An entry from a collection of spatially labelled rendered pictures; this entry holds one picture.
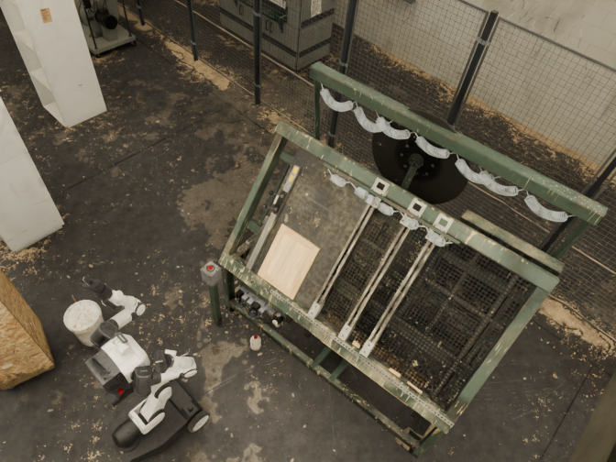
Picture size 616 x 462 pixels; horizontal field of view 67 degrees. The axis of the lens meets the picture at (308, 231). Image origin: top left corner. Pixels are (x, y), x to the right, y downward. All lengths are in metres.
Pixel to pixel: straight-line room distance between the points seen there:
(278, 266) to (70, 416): 2.14
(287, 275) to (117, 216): 2.52
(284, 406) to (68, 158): 4.01
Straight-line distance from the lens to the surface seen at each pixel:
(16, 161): 4.98
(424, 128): 3.34
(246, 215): 3.83
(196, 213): 5.50
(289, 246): 3.69
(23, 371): 4.63
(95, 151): 6.47
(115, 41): 8.21
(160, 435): 4.18
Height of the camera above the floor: 4.13
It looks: 51 degrees down
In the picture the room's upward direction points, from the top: 8 degrees clockwise
